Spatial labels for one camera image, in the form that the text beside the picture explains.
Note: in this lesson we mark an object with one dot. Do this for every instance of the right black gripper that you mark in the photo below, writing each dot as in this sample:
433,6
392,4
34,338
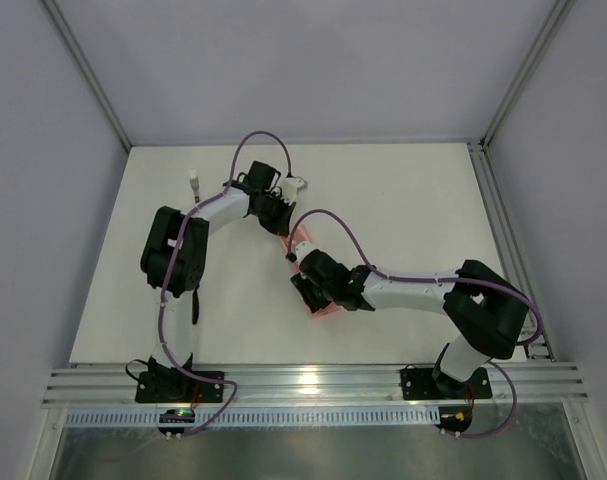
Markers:
308,291

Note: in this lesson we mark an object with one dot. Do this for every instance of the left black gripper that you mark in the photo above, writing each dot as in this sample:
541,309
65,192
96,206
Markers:
276,215

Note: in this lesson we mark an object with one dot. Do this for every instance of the pink cloth napkin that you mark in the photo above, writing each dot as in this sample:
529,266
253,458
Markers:
303,235

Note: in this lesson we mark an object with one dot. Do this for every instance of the black handled knife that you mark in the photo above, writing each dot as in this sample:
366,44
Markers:
195,307

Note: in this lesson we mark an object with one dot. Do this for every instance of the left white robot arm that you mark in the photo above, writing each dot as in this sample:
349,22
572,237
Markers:
174,256

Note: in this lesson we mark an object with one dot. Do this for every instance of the right small controller board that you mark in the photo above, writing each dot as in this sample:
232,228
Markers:
454,420

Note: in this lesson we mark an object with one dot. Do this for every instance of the small controller board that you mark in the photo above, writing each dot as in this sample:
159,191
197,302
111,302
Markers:
454,420
174,423

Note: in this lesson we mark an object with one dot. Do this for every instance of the left small controller board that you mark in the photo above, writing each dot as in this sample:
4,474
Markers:
174,423

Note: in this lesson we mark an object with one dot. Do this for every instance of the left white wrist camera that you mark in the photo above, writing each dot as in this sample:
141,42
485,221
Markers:
290,188

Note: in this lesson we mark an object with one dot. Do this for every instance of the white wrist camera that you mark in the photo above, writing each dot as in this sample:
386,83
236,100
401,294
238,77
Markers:
290,188
299,251

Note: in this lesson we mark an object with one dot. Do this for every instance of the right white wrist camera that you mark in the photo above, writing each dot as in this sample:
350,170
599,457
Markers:
299,251

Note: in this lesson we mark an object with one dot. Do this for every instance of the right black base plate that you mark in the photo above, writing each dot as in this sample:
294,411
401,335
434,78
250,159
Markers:
423,383

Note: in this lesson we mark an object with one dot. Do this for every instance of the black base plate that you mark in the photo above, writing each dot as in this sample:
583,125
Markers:
156,383
423,383

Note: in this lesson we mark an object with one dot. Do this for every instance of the slotted cable duct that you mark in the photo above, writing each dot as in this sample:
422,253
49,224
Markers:
236,417

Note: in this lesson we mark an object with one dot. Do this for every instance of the right side aluminium rail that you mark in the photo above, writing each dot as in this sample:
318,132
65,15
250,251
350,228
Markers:
508,251

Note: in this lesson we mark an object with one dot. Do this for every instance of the aluminium rail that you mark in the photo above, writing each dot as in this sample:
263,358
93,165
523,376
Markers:
508,251
264,385

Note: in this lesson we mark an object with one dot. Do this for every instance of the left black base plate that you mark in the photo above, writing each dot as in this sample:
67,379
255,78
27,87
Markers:
156,383

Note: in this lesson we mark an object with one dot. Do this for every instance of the front aluminium rail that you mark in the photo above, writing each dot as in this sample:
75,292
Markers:
264,385

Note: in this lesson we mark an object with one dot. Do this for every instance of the left corner aluminium post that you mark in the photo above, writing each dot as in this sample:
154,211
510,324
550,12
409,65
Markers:
74,48

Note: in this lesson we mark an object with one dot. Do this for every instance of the corner aluminium post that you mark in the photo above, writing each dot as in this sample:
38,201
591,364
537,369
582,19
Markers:
535,53
74,48

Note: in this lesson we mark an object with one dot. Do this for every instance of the right corner aluminium post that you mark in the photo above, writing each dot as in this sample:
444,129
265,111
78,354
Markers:
535,53

